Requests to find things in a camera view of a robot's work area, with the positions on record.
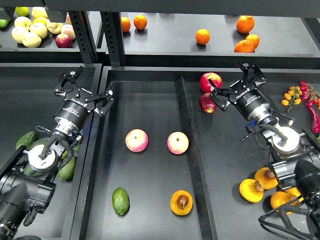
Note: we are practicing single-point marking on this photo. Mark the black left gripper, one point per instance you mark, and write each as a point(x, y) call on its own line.
point(79, 103)

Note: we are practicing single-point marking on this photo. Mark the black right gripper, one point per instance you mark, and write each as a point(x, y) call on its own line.
point(244, 95)

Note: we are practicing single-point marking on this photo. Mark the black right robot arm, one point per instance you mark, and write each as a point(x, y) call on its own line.
point(294, 158)

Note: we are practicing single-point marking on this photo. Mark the pale yellow pear front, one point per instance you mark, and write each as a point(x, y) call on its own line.
point(31, 40)

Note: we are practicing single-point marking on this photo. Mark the pale yellow pear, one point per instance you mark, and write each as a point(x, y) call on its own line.
point(17, 34)
point(31, 40)

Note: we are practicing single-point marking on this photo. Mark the green avocado in bin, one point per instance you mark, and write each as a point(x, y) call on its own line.
point(67, 172)

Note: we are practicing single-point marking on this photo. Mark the pale yellow pear left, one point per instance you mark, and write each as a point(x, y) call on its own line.
point(17, 34)

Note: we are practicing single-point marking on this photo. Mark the red apple upper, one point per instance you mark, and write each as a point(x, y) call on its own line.
point(205, 84)

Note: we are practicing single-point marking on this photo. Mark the dark red apple lower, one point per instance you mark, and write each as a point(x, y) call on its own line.
point(206, 103)

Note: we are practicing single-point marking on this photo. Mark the orange right front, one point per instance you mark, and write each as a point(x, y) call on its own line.
point(244, 46)

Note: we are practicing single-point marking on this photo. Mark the orange right small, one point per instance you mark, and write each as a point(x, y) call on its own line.
point(255, 39)

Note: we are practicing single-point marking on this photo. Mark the red apple on shelf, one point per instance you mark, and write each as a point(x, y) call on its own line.
point(63, 40)

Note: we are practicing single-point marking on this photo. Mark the orange on shelf middle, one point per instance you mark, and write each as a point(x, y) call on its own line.
point(202, 36)

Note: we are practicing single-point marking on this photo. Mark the orange on shelf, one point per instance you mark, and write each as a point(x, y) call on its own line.
point(125, 24)
point(140, 22)
point(202, 36)

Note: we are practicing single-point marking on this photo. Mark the orange cherry tomato bunch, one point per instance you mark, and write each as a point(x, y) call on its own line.
point(292, 98)

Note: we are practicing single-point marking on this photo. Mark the large orange top right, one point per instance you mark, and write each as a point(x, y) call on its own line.
point(245, 24)

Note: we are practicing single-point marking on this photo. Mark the black left tray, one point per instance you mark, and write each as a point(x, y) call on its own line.
point(27, 100)

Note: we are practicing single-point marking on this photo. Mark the black tray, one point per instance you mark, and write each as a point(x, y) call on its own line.
point(27, 100)
point(220, 154)

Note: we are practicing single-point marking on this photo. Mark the pink apple left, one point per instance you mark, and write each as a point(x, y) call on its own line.
point(136, 140)

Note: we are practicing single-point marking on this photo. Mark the pink apple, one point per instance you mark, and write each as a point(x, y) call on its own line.
point(177, 143)
point(136, 140)

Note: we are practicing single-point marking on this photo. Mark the red cherry tomato bunch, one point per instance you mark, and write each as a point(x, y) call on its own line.
point(309, 94)

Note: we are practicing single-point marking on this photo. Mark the orange on shelf left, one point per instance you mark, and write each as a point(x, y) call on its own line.
point(125, 24)

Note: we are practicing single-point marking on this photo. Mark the red chili pepper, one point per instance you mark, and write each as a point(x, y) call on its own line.
point(315, 119)

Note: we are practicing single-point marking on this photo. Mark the pink apple right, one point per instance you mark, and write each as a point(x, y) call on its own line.
point(177, 143)

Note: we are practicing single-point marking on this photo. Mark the black middle tray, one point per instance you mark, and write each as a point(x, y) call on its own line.
point(220, 154)

